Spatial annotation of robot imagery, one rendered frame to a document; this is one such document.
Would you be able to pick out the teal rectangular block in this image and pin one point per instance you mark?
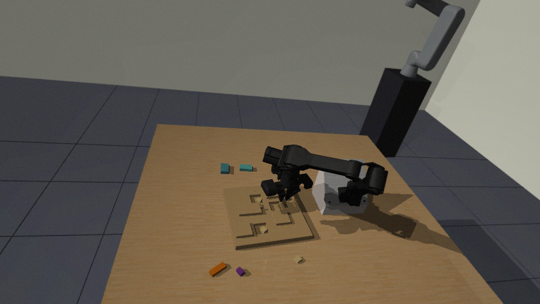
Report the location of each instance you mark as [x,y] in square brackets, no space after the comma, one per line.
[224,168]
[244,167]

